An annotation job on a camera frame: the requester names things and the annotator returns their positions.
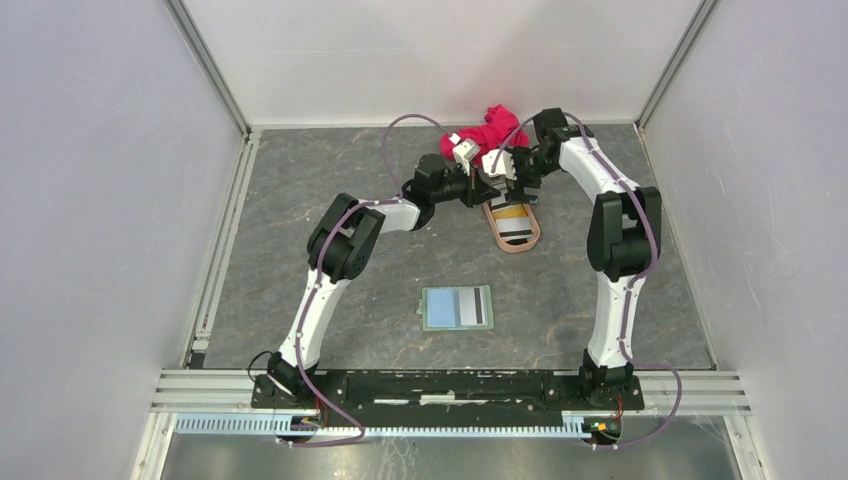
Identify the pink oval tray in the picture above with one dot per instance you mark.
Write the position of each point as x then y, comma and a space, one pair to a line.
517, 247

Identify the grey striped credit card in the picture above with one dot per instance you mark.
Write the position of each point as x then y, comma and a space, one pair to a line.
474, 307

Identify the white slotted cable duct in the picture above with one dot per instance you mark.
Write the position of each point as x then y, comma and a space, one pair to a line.
291, 425

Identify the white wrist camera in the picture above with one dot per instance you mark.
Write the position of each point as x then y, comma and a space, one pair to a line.
464, 152
499, 163

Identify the yellow credit card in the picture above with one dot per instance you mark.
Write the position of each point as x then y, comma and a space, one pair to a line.
509, 212

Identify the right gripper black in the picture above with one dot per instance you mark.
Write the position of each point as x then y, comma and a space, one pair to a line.
517, 191

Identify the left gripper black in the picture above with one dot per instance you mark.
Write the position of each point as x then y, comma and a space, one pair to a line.
483, 192

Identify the green card holder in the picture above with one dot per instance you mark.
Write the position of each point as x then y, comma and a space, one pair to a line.
439, 311

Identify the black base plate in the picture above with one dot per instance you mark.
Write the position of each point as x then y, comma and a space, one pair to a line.
449, 398

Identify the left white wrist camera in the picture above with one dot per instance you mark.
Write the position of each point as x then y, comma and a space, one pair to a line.
464, 152

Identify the red cloth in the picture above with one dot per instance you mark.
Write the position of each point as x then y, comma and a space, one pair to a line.
499, 122

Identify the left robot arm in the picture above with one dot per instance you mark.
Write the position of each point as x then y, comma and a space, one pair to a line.
341, 245

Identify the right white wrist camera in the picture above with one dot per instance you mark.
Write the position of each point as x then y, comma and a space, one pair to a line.
499, 163

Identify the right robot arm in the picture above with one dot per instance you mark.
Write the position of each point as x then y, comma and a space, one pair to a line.
623, 240

